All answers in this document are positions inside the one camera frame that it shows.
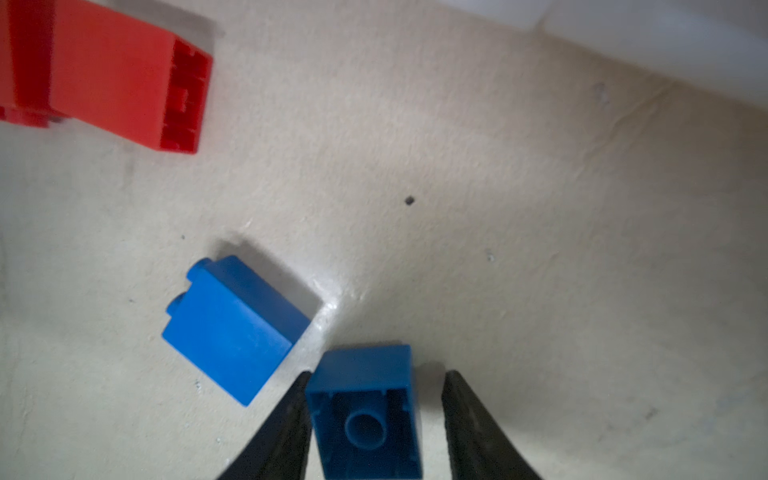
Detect red brick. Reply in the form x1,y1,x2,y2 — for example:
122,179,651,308
49,1,213,154
1,0,64,128

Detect blue brick centre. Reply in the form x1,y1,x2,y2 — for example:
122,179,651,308
162,255,310,406

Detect dark blue hollow brick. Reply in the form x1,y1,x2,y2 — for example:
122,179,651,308
305,344,423,479

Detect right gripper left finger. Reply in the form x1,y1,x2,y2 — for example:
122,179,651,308
219,371,313,480

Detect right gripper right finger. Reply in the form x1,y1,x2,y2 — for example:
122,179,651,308
441,370,541,480

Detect middle white bin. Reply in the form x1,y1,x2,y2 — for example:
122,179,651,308
450,0,767,108

